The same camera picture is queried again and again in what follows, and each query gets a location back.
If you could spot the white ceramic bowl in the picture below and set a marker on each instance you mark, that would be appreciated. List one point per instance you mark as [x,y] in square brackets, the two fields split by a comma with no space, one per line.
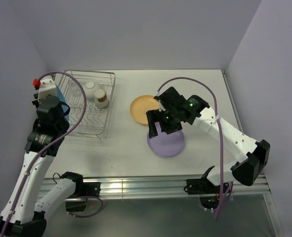
[89,88]

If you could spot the clear glass cup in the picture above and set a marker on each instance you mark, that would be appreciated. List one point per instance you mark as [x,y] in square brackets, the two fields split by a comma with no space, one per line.
[73,89]

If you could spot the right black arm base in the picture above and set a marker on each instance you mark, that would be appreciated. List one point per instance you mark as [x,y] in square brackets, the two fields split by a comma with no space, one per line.
[203,187]

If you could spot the aluminium mounting rail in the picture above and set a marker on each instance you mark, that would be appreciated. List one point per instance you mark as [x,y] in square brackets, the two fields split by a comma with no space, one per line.
[155,187]

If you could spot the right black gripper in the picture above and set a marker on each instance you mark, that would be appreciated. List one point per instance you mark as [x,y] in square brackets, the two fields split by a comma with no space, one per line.
[156,115]

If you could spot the blue plate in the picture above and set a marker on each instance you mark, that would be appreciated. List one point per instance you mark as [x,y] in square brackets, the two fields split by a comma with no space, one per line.
[63,108]

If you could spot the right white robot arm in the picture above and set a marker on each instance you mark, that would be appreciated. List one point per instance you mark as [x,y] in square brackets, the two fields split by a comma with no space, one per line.
[251,156]

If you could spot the orange plate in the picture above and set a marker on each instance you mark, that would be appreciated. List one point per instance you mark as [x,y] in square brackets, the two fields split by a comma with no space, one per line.
[140,106]

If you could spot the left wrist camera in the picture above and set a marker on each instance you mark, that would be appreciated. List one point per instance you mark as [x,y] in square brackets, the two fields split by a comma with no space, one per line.
[45,87]

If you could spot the metal wire dish rack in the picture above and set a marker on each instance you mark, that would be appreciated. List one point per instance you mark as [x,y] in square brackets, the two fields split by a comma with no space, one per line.
[94,123]

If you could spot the purple plate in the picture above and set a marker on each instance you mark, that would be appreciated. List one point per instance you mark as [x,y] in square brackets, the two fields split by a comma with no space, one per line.
[166,145]

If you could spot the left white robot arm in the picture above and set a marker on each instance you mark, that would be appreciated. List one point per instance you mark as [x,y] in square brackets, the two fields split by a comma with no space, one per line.
[25,215]

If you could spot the steel cup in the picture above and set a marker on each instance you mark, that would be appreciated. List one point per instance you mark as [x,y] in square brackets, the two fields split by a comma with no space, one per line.
[100,98]

